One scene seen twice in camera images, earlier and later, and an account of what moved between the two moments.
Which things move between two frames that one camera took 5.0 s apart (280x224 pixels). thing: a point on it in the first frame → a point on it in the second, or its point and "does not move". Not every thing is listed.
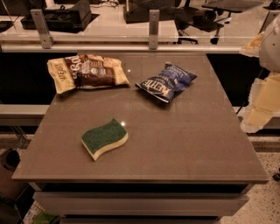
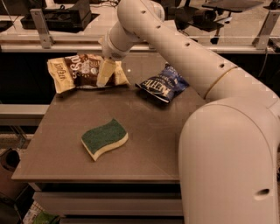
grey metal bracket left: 47,40 does not move
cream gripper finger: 263,102 → 115,44
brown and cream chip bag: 86,71 does not move
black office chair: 211,16 does not move
